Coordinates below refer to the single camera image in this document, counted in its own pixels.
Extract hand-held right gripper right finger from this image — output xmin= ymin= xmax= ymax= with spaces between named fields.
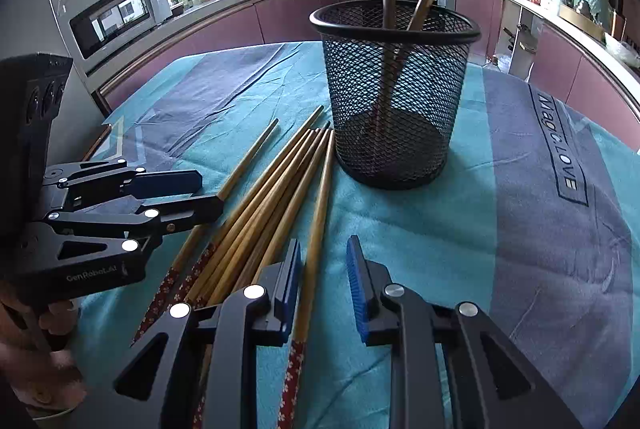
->
xmin=346 ymin=235 xmax=586 ymax=429

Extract black mesh utensil holder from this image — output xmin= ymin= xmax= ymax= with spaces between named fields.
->
xmin=309 ymin=0 xmax=482 ymax=190

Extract green plastic bag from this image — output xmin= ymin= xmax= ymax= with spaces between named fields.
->
xmin=574 ymin=0 xmax=612 ymax=18

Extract purple kitchen cabinets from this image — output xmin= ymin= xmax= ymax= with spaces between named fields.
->
xmin=102 ymin=0 xmax=640 ymax=120

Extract person's left hand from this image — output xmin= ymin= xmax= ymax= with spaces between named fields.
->
xmin=0 ymin=294 xmax=88 ymax=417

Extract teal grey printed blanket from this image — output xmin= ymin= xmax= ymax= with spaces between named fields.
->
xmin=70 ymin=40 xmax=640 ymax=429

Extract silver microwave oven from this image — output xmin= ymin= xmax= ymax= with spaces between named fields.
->
xmin=69 ymin=0 xmax=173 ymax=60

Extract bunch of wooden chopsticks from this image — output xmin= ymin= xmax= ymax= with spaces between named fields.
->
xmin=182 ymin=105 xmax=332 ymax=429

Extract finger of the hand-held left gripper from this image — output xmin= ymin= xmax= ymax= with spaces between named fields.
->
xmin=44 ymin=160 xmax=203 ymax=210
xmin=17 ymin=195 xmax=224 ymax=272

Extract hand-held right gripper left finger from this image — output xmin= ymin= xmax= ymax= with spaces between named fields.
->
xmin=65 ymin=238 xmax=304 ymax=429

